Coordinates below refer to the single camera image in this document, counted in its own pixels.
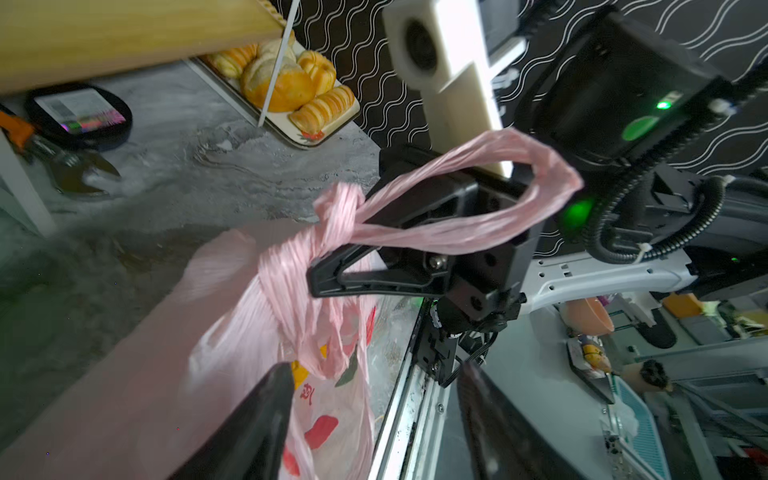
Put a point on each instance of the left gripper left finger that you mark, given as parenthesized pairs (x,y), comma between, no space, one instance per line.
(250,442)

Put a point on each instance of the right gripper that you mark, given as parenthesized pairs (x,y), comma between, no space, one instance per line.
(472,218)

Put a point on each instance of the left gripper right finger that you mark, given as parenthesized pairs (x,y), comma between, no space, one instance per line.
(502,443)

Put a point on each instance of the pink plastic grocery bag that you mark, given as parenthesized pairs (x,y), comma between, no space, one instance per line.
(242,306)

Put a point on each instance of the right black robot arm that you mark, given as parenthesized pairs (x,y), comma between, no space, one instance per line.
(628,102)

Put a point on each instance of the tray of bread rolls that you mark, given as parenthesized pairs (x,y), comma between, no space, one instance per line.
(280,84)

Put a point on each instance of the white wooden two-tier shelf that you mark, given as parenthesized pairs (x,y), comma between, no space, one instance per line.
(46,43)

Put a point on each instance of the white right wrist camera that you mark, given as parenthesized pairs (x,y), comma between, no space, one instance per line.
(451,52)

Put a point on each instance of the orange-handled adjustable wrench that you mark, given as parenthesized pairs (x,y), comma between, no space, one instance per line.
(66,168)

